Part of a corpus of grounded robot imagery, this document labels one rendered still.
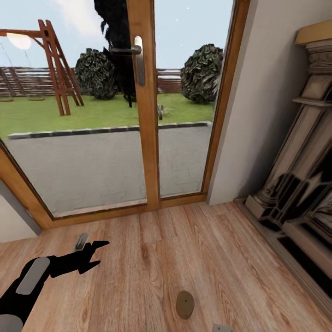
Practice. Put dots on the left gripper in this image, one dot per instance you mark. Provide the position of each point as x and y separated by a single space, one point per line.
81 260

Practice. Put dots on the wood fireplace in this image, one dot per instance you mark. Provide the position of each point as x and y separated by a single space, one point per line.
293 209

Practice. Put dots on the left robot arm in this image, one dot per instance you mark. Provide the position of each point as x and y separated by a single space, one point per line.
17 303

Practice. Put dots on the door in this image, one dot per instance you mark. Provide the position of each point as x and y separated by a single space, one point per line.
113 107

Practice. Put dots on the countertop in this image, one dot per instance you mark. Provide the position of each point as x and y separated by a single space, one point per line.
315 32

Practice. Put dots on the pillar candle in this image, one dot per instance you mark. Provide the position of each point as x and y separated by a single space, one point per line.
185 305

